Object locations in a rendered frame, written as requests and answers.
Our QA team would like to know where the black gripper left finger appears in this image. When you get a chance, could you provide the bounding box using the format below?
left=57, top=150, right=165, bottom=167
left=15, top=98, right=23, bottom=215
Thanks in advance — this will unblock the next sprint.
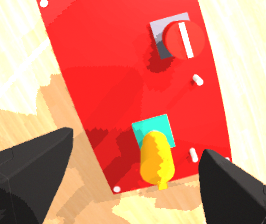
left=0, top=127, right=74, bottom=224

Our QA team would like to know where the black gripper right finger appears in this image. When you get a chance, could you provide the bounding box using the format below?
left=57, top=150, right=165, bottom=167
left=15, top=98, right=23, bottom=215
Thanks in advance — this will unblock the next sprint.
left=198, top=149, right=266, bottom=224

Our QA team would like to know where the red circuit board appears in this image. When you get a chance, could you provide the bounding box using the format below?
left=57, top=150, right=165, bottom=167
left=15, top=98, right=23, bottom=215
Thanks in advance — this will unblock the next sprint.
left=36, top=0, right=233, bottom=194

